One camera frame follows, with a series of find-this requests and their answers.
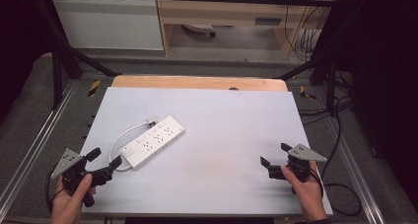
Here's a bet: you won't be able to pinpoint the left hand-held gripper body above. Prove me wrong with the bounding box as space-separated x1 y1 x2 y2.
50 148 114 208

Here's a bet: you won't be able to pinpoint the white power strip cable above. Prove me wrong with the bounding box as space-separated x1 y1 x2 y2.
108 117 158 173

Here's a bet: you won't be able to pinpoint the white cabinet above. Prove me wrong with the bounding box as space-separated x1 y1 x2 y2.
50 0 165 51

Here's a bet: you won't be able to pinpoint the aluminium rail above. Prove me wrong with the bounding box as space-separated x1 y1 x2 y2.
323 116 386 224
0 80 80 212

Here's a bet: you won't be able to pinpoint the hanging black cables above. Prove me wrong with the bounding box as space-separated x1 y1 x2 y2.
283 0 329 63

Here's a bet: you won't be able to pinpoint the black metal stand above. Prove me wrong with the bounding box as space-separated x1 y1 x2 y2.
277 3 356 117
35 0 122 111

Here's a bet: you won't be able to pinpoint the person's right hand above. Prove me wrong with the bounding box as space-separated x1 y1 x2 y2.
281 160 328 223

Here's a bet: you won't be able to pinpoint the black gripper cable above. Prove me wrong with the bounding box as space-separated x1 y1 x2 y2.
309 169 363 218
44 164 66 215

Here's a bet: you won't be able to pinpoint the person's left hand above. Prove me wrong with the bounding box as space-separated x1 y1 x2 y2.
49 173 97 224

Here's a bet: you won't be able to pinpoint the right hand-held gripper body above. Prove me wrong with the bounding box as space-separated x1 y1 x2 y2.
268 143 328 184

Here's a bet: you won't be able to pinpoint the wooden board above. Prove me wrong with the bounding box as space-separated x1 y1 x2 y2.
110 74 289 93

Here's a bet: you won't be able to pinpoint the white power strip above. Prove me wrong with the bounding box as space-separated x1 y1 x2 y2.
119 114 186 171

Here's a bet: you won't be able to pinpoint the white device under desk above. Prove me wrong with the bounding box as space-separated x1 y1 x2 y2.
181 23 217 38

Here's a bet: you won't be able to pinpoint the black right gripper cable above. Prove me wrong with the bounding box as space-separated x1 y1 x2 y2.
309 169 363 218

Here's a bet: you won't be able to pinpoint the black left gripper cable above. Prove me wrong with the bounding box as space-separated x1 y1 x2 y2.
44 164 66 215

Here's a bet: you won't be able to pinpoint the bundle of black floor cables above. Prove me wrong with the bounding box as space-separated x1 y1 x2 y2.
297 70 354 127

